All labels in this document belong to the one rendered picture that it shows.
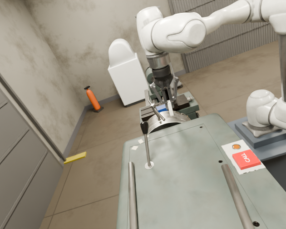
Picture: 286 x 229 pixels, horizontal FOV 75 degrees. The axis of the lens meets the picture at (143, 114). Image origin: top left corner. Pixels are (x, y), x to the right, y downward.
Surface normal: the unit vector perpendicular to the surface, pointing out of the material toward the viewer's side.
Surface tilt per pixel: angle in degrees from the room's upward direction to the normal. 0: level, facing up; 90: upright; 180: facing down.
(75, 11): 90
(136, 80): 90
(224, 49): 90
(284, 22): 101
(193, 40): 88
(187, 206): 0
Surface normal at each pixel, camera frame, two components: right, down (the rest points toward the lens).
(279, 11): -0.77, 0.62
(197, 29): 0.32, 0.39
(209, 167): -0.34, -0.81
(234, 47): 0.07, 0.48
